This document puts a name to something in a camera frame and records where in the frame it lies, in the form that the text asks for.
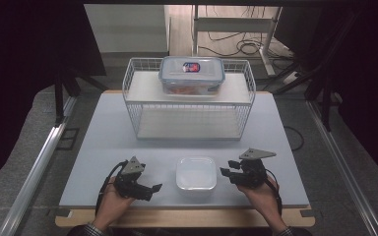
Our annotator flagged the white metal desk frame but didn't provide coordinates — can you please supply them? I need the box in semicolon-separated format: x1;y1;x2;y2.
190;4;284;78

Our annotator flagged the person's right hand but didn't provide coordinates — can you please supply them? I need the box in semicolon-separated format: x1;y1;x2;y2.
236;176;285;228

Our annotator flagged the black floor bracket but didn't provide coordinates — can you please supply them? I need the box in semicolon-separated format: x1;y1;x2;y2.
56;127;81;151

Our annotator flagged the hand-held gripper black cable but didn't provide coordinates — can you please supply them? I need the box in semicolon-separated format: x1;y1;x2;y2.
94;159;130;216
263;168;284;216

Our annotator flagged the right hand-held gripper black cable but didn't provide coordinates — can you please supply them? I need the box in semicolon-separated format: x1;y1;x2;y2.
263;168;284;216

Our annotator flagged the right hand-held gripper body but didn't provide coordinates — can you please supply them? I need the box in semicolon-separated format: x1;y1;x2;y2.
237;147;278;189

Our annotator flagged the person's left hand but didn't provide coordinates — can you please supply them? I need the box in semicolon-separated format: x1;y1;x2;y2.
94;176;136;229

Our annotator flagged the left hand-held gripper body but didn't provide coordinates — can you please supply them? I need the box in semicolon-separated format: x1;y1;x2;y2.
112;155;152;202

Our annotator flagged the black floor cables bundle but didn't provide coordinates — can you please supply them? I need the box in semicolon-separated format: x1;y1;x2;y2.
198;5;294;61

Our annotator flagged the lidded food container with label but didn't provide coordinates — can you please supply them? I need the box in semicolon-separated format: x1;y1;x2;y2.
158;55;226;97

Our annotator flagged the black looped floor cable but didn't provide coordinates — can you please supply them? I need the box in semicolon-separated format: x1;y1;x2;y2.
283;125;306;152

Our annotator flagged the black metal stand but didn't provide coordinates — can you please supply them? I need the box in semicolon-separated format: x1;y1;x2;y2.
271;9;358;133
52;65;110;128

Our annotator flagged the left hand-held gripper black cable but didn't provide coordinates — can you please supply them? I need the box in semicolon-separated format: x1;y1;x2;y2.
94;159;130;216

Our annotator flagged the white wire shelf rack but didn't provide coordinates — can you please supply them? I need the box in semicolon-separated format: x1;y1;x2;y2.
121;57;257;142

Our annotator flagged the clear plastic container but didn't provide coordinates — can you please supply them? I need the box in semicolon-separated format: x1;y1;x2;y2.
175;155;218;193

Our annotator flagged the aluminium rail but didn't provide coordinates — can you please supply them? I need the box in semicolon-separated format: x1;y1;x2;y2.
305;99;378;236
0;95;79;236

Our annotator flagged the white cabinet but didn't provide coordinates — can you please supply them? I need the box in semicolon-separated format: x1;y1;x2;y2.
83;3;171;55

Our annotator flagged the dark curtain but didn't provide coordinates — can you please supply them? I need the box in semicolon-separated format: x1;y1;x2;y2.
0;0;108;195
275;6;378;185

